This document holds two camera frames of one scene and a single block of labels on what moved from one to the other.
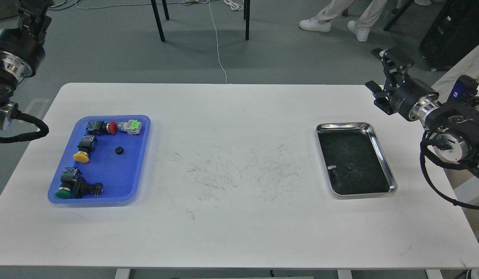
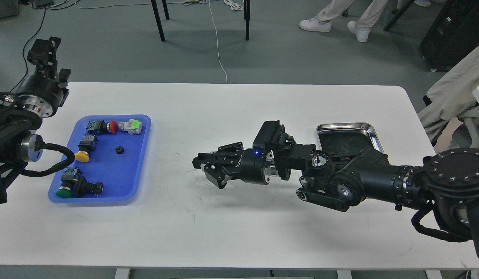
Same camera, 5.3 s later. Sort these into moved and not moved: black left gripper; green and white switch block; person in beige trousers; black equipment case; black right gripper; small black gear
Moved: black left gripper; black right gripper
Not moved: green and white switch block; person in beige trousers; black equipment case; small black gear
